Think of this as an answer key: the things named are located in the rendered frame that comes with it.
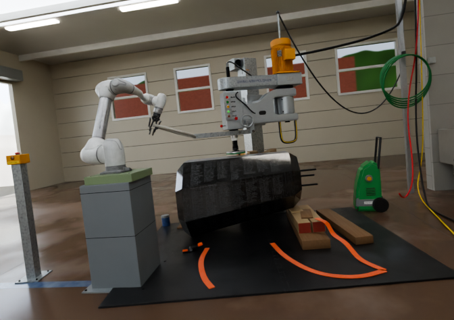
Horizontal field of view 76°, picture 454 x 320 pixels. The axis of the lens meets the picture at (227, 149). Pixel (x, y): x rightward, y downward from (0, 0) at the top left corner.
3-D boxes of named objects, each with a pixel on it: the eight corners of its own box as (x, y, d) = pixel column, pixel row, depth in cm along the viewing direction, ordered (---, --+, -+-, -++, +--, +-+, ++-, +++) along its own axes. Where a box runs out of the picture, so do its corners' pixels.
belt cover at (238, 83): (293, 90, 359) (292, 76, 358) (303, 86, 334) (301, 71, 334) (216, 95, 338) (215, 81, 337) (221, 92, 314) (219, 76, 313)
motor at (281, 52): (289, 77, 359) (286, 44, 357) (300, 71, 329) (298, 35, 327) (267, 78, 353) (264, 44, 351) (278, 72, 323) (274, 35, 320)
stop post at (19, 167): (31, 273, 266) (14, 154, 260) (52, 271, 266) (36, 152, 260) (14, 283, 246) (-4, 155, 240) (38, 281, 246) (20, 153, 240)
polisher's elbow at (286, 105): (275, 115, 347) (273, 98, 346) (286, 114, 358) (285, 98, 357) (286, 113, 331) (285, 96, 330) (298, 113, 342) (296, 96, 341)
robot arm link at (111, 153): (115, 166, 224) (113, 138, 223) (98, 167, 231) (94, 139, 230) (130, 163, 239) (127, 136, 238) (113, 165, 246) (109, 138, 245)
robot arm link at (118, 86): (134, 80, 261) (122, 82, 266) (119, 73, 244) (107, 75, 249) (134, 94, 259) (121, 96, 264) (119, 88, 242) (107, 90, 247)
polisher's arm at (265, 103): (292, 129, 358) (288, 89, 355) (300, 128, 335) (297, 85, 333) (234, 135, 342) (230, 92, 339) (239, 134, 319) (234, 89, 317)
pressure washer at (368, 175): (382, 204, 369) (377, 136, 365) (389, 212, 336) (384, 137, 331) (352, 205, 379) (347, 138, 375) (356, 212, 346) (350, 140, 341)
